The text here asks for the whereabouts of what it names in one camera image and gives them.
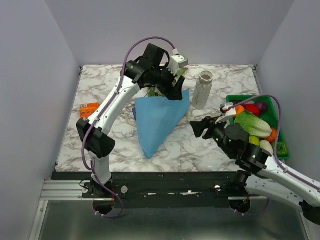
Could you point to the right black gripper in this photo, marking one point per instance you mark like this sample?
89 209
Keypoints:
198 126

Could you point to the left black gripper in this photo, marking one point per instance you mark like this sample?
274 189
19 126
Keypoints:
176 94

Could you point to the blue wrapping paper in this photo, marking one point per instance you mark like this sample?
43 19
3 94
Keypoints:
156 118

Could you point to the pink flower bouquet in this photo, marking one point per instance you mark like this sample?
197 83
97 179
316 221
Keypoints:
152 91

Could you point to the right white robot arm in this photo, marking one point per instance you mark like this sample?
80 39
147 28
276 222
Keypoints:
261 174

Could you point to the white ceramic vase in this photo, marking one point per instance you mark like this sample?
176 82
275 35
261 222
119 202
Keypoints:
202 89

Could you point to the orange pepper toy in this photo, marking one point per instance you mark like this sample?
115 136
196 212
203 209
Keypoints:
239 109

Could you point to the green apple toy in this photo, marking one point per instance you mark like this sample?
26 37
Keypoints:
254 140

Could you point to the red pepper toy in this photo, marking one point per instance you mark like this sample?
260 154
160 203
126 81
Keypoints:
252 109

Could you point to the green lettuce toy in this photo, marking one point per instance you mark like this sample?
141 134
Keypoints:
253 125

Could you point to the purple onion toy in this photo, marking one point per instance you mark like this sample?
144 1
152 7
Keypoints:
262 106

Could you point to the white radish toy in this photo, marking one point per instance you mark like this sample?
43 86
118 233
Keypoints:
266 145

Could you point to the orange pumpkin toy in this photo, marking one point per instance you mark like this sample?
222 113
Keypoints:
272 136

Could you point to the green plastic basket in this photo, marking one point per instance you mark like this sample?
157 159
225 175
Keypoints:
270 116

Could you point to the green pepper toy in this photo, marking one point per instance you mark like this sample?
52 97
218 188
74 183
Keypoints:
282 149

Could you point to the orange packet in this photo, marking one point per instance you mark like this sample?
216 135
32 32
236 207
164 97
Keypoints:
87 109

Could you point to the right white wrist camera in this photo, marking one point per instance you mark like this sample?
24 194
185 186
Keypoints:
228 111

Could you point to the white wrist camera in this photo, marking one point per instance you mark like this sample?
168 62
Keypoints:
228 111
176 62

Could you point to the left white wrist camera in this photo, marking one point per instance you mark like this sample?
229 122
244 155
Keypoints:
176 62

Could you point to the aluminium rail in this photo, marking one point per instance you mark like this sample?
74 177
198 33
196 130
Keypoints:
53 191

